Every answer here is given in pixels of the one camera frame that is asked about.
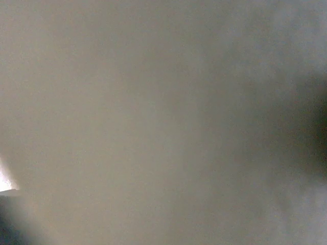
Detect white black stapler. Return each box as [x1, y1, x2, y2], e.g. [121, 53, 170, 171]
[1, 1, 326, 244]

